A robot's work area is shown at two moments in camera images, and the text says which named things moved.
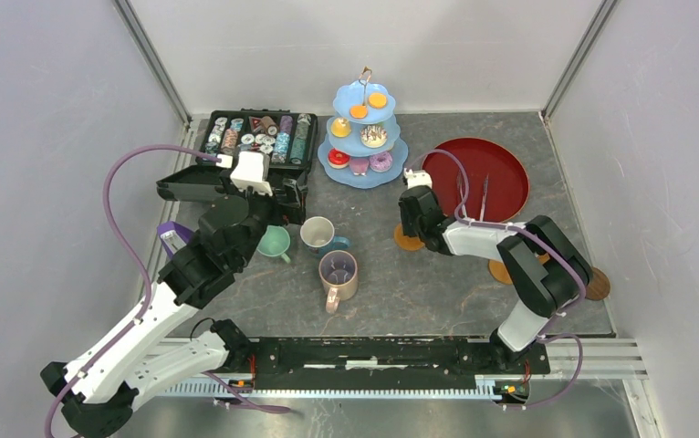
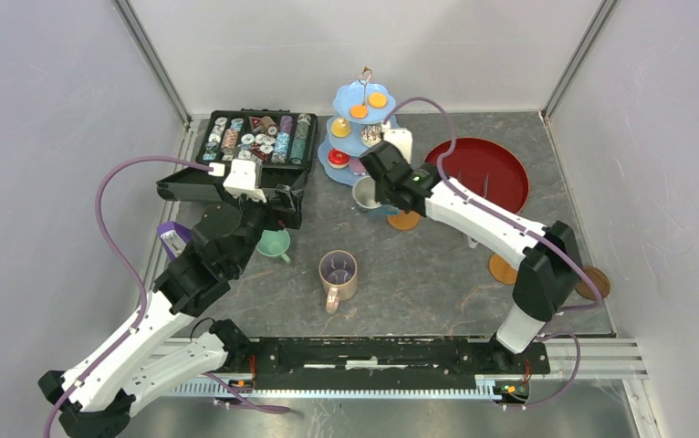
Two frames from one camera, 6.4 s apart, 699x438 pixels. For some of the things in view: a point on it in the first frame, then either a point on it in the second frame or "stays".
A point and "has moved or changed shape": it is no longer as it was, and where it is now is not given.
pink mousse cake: [359, 165] stays
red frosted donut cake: [337, 159] stays
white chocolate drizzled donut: [373, 135] stays
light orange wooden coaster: [407, 242] has moved or changed shape
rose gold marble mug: [339, 275] stays
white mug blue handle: [317, 233] -> [363, 192]
